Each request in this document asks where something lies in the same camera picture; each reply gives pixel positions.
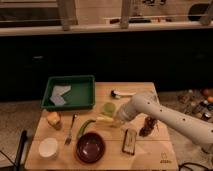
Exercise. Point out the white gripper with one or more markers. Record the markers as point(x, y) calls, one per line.
point(124, 114)

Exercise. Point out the yellow banana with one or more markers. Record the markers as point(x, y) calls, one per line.
point(105, 119)

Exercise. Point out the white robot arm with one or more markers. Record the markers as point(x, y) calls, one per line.
point(197, 130)

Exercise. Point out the green plastic tray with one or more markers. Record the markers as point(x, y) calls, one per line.
point(81, 95)

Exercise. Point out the green plastic cup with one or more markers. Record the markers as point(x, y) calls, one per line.
point(109, 109)

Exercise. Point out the brown rectangular block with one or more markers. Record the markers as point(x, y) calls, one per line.
point(129, 142)

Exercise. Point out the brown pine cone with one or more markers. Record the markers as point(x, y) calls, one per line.
point(148, 126)

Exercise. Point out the green cucumber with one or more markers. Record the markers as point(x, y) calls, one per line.
point(83, 127)

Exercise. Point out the dark red bowl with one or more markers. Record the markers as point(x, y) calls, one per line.
point(90, 148)

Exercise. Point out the orange fruit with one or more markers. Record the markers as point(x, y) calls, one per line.
point(54, 119)

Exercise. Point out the grey folded cloth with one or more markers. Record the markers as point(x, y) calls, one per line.
point(57, 94)

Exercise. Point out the white cup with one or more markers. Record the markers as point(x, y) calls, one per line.
point(48, 148)

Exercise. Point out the black pole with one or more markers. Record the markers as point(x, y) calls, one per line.
point(20, 149)

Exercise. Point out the white handled brush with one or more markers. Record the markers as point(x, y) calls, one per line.
point(118, 95)

